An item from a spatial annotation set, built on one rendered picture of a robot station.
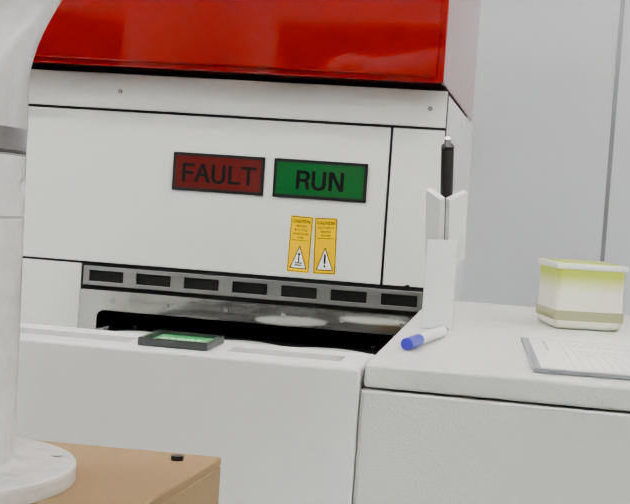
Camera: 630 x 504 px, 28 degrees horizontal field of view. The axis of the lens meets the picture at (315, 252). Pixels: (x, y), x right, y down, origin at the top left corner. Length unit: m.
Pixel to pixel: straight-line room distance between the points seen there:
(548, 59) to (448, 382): 2.16
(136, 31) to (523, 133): 1.60
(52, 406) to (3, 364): 0.29
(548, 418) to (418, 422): 0.09
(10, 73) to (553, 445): 0.47
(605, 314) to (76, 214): 0.70
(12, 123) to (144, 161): 0.91
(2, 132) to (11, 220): 0.05
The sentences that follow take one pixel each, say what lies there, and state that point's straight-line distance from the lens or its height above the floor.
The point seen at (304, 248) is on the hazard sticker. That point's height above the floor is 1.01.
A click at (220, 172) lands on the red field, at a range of 1.58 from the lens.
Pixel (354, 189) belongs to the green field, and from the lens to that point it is 1.55.
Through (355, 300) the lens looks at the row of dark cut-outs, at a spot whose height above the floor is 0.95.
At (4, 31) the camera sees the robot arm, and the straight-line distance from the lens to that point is 0.71.
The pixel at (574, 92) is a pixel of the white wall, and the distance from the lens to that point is 3.04.
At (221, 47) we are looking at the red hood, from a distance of 1.55.
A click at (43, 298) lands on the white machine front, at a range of 1.66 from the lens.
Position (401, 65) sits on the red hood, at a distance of 1.50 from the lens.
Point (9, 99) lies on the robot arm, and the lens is 0.70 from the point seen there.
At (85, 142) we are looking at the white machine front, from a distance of 1.64.
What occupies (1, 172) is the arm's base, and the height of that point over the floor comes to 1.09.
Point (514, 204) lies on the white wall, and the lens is 3.02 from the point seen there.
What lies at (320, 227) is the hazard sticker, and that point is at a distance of 1.56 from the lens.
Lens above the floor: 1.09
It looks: 3 degrees down
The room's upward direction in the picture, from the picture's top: 4 degrees clockwise
